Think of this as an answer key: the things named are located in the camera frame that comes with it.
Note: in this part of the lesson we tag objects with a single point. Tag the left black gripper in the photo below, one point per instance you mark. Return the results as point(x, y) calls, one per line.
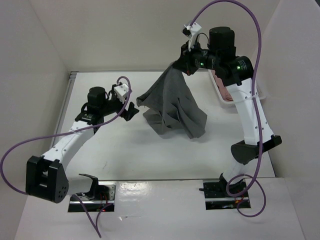
point(129, 114)

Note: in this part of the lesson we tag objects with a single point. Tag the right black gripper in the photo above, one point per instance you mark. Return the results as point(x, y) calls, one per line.
point(184, 63)

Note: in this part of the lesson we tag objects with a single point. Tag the grey pleated skirt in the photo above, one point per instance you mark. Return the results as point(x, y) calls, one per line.
point(171, 106)

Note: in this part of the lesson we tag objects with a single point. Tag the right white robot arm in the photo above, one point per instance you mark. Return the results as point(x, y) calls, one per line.
point(237, 75)

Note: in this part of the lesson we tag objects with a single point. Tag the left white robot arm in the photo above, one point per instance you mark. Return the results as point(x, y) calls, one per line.
point(45, 175)

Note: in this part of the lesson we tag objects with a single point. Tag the pink skirt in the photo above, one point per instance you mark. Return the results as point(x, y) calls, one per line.
point(223, 90)

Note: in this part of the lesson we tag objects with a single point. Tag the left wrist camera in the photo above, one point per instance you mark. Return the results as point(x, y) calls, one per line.
point(122, 92)

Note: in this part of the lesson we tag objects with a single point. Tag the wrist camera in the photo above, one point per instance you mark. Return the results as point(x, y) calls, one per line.
point(122, 92)
point(191, 31)

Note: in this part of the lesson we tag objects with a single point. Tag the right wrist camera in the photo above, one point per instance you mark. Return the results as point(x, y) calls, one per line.
point(191, 31)

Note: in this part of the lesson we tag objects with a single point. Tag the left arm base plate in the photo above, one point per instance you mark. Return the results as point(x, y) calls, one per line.
point(100, 197)

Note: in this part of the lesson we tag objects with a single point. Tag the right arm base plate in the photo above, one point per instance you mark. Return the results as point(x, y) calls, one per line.
point(216, 197)

